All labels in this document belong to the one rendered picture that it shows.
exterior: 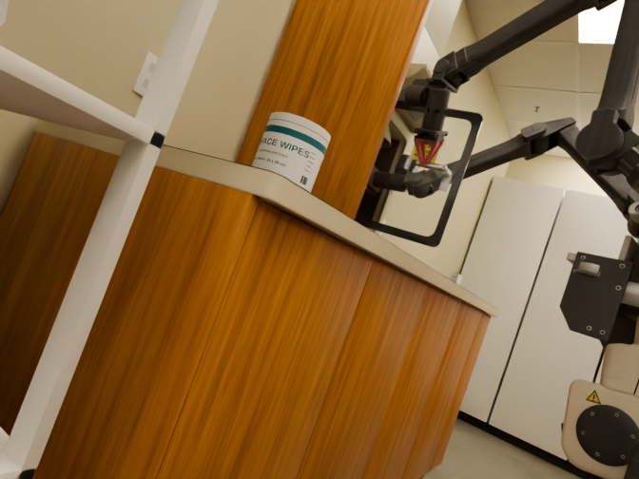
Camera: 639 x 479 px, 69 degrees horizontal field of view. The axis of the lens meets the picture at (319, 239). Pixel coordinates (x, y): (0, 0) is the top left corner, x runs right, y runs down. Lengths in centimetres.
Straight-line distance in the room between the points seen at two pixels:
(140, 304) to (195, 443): 23
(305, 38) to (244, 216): 106
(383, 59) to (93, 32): 77
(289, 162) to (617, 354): 72
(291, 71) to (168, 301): 105
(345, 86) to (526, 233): 321
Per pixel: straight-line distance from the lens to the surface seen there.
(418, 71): 150
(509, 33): 127
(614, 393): 105
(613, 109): 103
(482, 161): 153
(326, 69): 155
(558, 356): 431
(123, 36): 137
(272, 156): 89
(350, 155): 136
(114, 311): 84
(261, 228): 72
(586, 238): 443
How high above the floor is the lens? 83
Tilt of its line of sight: 3 degrees up
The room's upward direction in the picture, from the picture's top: 20 degrees clockwise
